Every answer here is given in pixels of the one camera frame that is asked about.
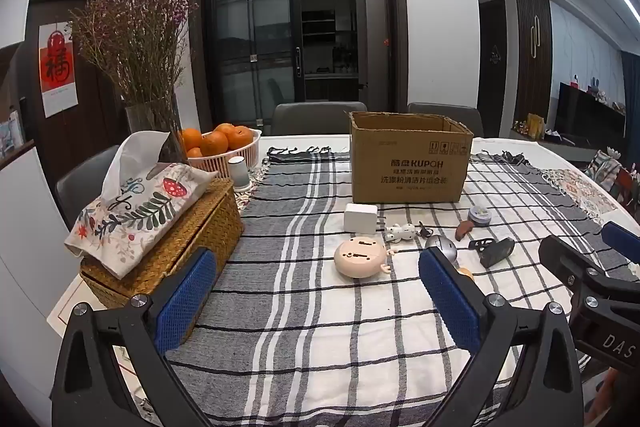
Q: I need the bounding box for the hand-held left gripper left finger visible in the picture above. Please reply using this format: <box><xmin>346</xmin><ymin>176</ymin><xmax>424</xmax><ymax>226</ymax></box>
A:
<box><xmin>50</xmin><ymin>248</ymin><xmax>218</xmax><ymax>427</ymax></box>

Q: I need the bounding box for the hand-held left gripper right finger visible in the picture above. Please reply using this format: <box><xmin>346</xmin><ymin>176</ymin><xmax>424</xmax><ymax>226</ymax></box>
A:
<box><xmin>418</xmin><ymin>249</ymin><xmax>587</xmax><ymax>427</ymax></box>

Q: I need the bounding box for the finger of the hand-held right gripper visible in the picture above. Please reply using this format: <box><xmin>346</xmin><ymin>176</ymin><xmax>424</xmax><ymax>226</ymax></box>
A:
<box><xmin>538</xmin><ymin>235</ymin><xmax>608</xmax><ymax>304</ymax></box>
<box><xmin>601</xmin><ymin>221</ymin><xmax>640</xmax><ymax>281</ymax></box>

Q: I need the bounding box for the silver egg-shaped gadget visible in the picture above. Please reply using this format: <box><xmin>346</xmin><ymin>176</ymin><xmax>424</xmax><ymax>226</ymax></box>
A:
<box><xmin>424</xmin><ymin>234</ymin><xmax>459</xmax><ymax>265</ymax></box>

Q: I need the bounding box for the black flashlight with strap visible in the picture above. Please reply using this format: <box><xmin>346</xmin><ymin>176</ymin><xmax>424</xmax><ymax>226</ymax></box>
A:
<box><xmin>468</xmin><ymin>237</ymin><xmax>516</xmax><ymax>269</ymax></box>

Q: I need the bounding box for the beige round toy device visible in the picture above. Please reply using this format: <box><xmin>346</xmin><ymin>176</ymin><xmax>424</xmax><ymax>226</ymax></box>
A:
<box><xmin>333</xmin><ymin>234</ymin><xmax>392</xmax><ymax>279</ymax></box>

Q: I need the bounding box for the brown cardboard box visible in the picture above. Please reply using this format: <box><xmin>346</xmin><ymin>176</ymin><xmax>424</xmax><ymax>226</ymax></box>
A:
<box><xmin>349</xmin><ymin>111</ymin><xmax>474</xmax><ymax>204</ymax></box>

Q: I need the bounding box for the person's right hand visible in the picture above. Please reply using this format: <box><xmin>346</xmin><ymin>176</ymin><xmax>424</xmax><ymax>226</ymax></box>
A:
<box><xmin>582</xmin><ymin>367</ymin><xmax>623</xmax><ymax>427</ymax></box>

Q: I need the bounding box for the floral patterned tablecloth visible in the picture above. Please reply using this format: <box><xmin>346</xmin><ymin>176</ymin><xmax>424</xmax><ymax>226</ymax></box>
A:
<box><xmin>546</xmin><ymin>168</ymin><xmax>624</xmax><ymax>216</ymax></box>

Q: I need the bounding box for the colourful patterned fabric item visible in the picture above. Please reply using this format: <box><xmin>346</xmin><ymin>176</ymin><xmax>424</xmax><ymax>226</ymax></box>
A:
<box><xmin>584</xmin><ymin>147</ymin><xmax>640</xmax><ymax>208</ymax></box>

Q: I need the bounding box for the woven straw basket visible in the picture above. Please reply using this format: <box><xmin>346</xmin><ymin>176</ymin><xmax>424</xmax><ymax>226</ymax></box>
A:
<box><xmin>80</xmin><ymin>179</ymin><xmax>246</xmax><ymax>343</ymax></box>

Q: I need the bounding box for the small white toy figurine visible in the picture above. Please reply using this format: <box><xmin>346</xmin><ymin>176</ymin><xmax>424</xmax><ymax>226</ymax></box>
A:
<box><xmin>383</xmin><ymin>223</ymin><xmax>417</xmax><ymax>244</ymax></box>

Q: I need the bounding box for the floral fabric tissue cover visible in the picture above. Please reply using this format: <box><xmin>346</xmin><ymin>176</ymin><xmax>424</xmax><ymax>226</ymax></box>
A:
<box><xmin>64</xmin><ymin>161</ymin><xmax>221</xmax><ymax>281</ymax></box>

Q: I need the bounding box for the white square charger block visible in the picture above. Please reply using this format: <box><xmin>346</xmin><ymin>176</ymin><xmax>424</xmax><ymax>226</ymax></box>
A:
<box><xmin>343</xmin><ymin>203</ymin><xmax>379</xmax><ymax>235</ymax></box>

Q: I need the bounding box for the grey white plaid tablecloth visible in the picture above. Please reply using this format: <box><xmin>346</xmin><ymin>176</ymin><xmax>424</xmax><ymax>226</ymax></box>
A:
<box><xmin>165</xmin><ymin>146</ymin><xmax>633</xmax><ymax>427</ymax></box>

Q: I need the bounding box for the black television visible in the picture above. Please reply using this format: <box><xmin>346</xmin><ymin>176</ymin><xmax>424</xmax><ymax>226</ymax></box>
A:
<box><xmin>556</xmin><ymin>82</ymin><xmax>627</xmax><ymax>149</ymax></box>

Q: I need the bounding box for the yellow paper bag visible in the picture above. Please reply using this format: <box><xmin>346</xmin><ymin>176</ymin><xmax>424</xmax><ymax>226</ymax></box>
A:
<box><xmin>524</xmin><ymin>113</ymin><xmax>547</xmax><ymax>139</ymax></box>

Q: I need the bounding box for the small white cylindrical cup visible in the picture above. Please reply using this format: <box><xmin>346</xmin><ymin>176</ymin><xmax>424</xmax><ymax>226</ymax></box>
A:
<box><xmin>228</xmin><ymin>156</ymin><xmax>250</xmax><ymax>193</ymax></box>

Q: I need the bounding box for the dark blue curtain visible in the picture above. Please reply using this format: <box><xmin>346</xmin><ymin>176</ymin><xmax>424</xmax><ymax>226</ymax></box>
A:
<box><xmin>620</xmin><ymin>51</ymin><xmax>640</xmax><ymax>138</ymax></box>

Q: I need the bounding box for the white plastic fruit basket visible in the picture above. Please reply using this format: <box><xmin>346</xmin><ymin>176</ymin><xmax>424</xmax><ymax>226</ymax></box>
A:
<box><xmin>181</xmin><ymin>129</ymin><xmax>263</xmax><ymax>180</ymax></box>

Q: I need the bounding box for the white tissue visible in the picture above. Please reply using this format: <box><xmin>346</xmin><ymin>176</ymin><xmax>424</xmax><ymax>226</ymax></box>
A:
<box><xmin>102</xmin><ymin>131</ymin><xmax>171</xmax><ymax>198</ymax></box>

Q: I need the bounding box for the grey dining chair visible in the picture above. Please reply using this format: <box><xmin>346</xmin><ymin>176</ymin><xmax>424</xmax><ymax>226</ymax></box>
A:
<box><xmin>270</xmin><ymin>102</ymin><xmax>369</xmax><ymax>137</ymax></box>
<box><xmin>54</xmin><ymin>144</ymin><xmax>121</xmax><ymax>229</ymax></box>
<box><xmin>407</xmin><ymin>102</ymin><xmax>485</xmax><ymax>139</ymax></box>

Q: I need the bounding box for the pile of oranges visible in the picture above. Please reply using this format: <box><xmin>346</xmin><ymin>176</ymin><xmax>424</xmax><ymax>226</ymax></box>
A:
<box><xmin>179</xmin><ymin>123</ymin><xmax>256</xmax><ymax>158</ymax></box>

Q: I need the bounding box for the glass vase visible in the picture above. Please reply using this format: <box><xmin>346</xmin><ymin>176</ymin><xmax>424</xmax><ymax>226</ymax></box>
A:
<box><xmin>124</xmin><ymin>94</ymin><xmax>189</xmax><ymax>166</ymax></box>

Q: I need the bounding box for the dark brown wooden door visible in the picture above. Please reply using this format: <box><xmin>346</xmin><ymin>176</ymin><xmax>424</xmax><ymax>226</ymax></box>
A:
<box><xmin>24</xmin><ymin>0</ymin><xmax>132</xmax><ymax>188</ymax></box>

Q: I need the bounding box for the dark door with emblem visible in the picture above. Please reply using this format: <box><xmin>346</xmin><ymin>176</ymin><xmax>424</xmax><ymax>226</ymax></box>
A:
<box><xmin>478</xmin><ymin>0</ymin><xmax>509</xmax><ymax>110</ymax></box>

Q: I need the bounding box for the dried purple flower bunch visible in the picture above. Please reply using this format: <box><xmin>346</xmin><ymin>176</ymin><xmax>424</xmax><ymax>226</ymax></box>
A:
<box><xmin>69</xmin><ymin>0</ymin><xmax>199</xmax><ymax>108</ymax></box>

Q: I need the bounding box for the dark framed sliding glass door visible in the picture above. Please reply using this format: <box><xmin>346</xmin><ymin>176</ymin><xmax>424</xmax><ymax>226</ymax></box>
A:
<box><xmin>189</xmin><ymin>0</ymin><xmax>407</xmax><ymax>128</ymax></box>

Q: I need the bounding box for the grey refrigerator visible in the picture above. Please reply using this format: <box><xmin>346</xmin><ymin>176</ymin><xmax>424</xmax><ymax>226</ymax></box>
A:
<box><xmin>353</xmin><ymin>0</ymin><xmax>392</xmax><ymax>110</ymax></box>

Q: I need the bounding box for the double door with gold handle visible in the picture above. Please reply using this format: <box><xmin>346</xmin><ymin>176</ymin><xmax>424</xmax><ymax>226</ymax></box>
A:
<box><xmin>513</xmin><ymin>0</ymin><xmax>554</xmax><ymax>124</ymax></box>

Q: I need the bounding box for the red wall calendar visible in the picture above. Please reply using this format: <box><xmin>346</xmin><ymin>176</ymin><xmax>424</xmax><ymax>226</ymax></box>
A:
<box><xmin>39</xmin><ymin>23</ymin><xmax>75</xmax><ymax>118</ymax></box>

